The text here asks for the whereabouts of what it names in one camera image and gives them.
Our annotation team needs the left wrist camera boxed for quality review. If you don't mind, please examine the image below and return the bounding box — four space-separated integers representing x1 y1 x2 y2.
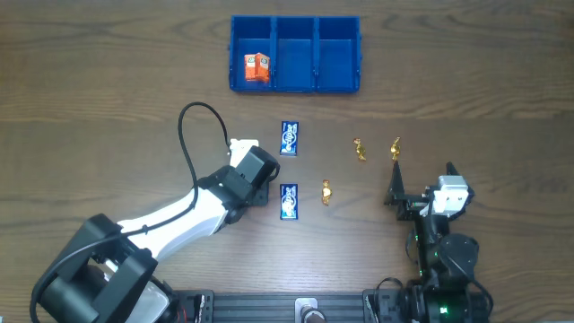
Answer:
228 138 260 169

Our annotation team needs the orange candy box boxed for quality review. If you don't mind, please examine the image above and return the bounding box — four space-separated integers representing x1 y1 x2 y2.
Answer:
243 53 257 83
253 52 272 84

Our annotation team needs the blue candy pack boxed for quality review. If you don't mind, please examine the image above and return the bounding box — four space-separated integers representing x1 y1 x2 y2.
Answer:
279 120 300 157
279 182 300 222

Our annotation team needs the mounting rail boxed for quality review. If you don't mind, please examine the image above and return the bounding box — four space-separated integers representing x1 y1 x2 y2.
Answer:
172 289 407 323

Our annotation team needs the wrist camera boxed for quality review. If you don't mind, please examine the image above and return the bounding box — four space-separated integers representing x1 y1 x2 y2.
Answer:
228 138 260 169
419 174 471 218

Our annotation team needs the blue tray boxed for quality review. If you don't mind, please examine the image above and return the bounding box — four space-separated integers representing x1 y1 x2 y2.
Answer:
229 14 362 94

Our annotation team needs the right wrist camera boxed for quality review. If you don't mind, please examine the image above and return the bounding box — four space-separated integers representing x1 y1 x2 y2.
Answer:
419 174 471 218

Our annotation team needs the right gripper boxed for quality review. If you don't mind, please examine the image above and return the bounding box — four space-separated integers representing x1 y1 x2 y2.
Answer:
384 160 462 222

